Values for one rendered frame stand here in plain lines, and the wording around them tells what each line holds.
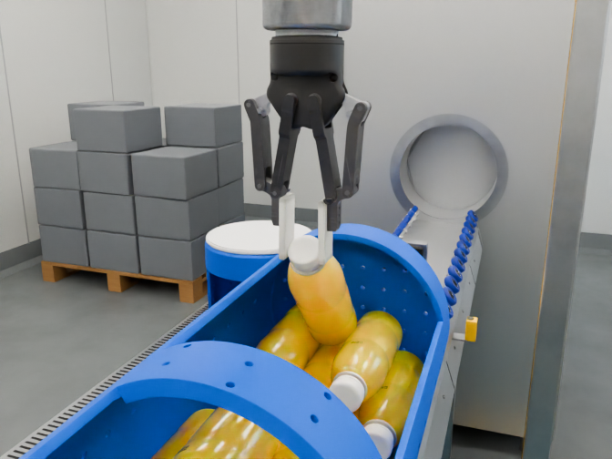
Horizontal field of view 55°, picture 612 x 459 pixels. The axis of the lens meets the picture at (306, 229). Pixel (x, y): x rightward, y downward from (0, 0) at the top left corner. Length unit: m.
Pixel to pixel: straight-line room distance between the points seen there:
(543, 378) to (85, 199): 3.17
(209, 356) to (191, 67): 5.41
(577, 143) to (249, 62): 4.43
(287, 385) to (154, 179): 3.27
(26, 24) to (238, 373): 4.57
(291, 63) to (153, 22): 5.49
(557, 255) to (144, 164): 2.77
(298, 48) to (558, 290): 1.01
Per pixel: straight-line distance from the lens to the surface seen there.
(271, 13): 0.59
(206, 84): 5.76
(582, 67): 1.36
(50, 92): 5.03
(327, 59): 0.58
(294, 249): 0.64
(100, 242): 4.05
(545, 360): 1.51
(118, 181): 3.83
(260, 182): 0.63
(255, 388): 0.44
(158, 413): 0.68
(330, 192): 0.61
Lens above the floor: 1.46
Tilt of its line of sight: 16 degrees down
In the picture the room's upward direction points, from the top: straight up
